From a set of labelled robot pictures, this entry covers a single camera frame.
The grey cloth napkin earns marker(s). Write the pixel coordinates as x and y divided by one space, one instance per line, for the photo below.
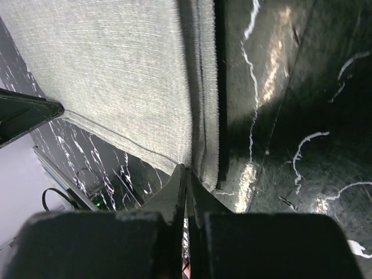
141 75

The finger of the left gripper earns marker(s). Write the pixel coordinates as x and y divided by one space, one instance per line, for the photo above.
21 114

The black marbled table mat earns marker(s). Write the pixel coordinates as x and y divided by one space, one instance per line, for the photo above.
294 84

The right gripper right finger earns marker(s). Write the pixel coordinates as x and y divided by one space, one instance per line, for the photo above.
224 244

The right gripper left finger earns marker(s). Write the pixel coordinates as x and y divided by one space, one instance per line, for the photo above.
142 243

